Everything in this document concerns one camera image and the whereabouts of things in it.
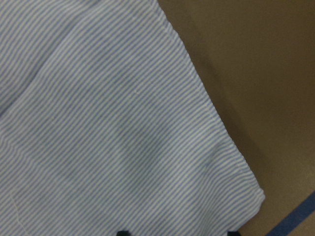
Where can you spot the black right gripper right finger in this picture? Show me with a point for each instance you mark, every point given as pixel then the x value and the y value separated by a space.
pixel 235 233

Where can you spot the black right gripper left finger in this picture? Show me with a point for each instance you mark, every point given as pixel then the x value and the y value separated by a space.
pixel 123 233

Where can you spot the blue striped button shirt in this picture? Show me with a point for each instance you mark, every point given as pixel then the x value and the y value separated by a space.
pixel 105 126

